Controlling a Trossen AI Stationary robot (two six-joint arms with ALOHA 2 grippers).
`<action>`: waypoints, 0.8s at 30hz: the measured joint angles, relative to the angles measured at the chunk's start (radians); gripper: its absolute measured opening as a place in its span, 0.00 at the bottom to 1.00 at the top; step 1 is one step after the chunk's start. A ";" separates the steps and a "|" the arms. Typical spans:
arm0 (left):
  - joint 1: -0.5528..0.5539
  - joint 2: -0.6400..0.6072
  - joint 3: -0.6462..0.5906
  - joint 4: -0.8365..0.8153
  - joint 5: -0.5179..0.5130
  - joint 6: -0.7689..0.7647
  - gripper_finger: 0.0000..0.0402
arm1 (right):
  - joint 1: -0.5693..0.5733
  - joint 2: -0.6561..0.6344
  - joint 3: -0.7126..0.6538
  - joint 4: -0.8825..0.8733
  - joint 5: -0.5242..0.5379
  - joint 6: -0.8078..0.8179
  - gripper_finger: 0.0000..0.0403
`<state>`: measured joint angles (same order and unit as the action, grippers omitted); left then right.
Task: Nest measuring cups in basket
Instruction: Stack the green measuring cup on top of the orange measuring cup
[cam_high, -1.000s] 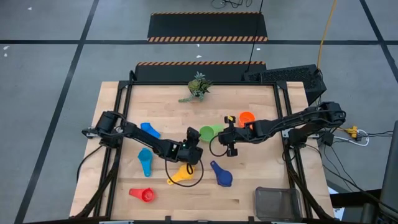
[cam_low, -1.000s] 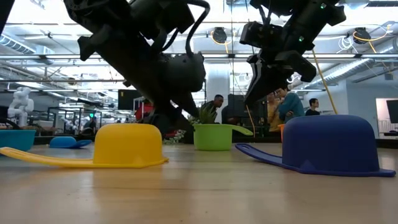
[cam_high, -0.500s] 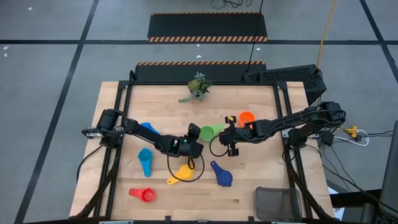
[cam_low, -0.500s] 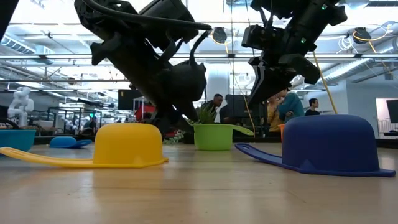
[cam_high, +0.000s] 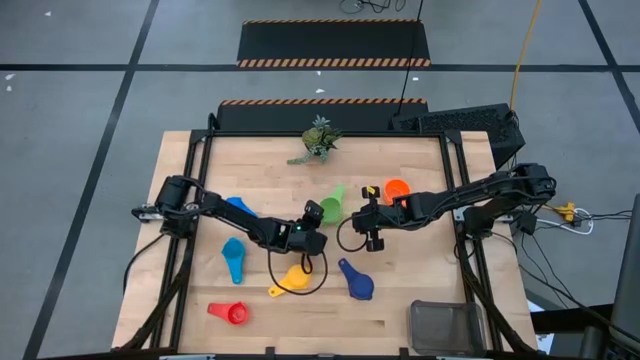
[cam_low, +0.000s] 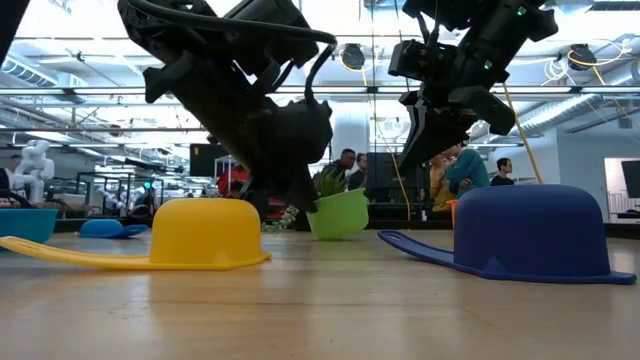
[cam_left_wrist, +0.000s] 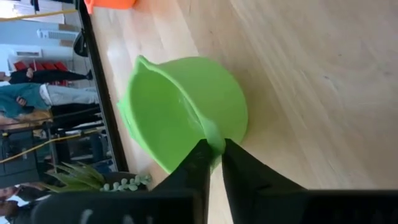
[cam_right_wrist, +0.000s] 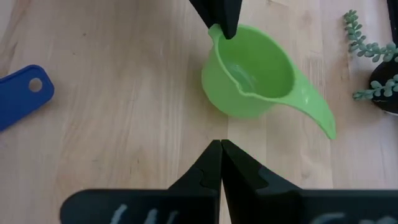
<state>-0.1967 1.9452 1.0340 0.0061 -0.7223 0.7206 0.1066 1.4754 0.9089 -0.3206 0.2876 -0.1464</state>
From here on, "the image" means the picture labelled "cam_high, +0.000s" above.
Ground thick yellow hanging cable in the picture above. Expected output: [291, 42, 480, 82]
[508, 0, 544, 112]

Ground black arm base cable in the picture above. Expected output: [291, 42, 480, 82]
[122, 233, 169, 296]

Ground small blue measuring cup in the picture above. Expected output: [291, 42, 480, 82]
[225, 196, 259, 219]

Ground potted succulent plant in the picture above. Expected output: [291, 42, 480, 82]
[286, 114, 344, 166]

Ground black coiled floor cable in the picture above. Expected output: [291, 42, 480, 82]
[339, 0, 407, 15]

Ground white cable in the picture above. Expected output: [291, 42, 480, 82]
[537, 207, 595, 236]

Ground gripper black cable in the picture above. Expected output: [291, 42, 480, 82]
[267, 248, 330, 297]
[336, 215, 371, 254]

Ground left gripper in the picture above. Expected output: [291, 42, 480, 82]
[287, 200, 329, 274]

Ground grey transparent basket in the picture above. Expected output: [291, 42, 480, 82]
[408, 299, 487, 357]

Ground red measuring cup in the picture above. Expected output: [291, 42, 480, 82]
[207, 300, 250, 326]

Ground black hanging cable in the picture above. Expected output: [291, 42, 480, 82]
[396, 0, 425, 117]

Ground orange measuring cup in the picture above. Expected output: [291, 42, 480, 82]
[383, 178, 413, 209]

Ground yellow measuring cup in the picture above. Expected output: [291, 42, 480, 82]
[267, 263, 313, 299]

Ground grey panel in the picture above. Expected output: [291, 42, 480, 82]
[610, 193, 640, 351]

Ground black metal table frame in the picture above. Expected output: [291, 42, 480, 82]
[117, 113, 539, 360]

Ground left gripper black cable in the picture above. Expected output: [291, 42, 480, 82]
[267, 248, 330, 297]

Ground black perforated computer case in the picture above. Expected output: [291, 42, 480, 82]
[389, 103, 526, 170]

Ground teal measuring cup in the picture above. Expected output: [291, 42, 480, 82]
[221, 236, 247, 286]

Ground dark blue measuring cup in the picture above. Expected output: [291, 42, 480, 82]
[337, 257, 375, 302]

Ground black floor stand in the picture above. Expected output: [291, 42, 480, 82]
[529, 303, 616, 360]

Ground yellow power plug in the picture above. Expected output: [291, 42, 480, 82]
[552, 201, 577, 224]

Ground black ramp two hazard stripes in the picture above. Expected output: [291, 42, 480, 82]
[235, 18, 432, 69]

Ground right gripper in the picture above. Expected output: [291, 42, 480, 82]
[352, 186, 409, 253]

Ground black floor cable bundle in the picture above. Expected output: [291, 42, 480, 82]
[517, 232, 640, 346]

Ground green measuring cup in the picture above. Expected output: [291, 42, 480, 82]
[319, 183, 348, 227]

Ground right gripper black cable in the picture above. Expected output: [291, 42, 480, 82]
[336, 215, 371, 254]

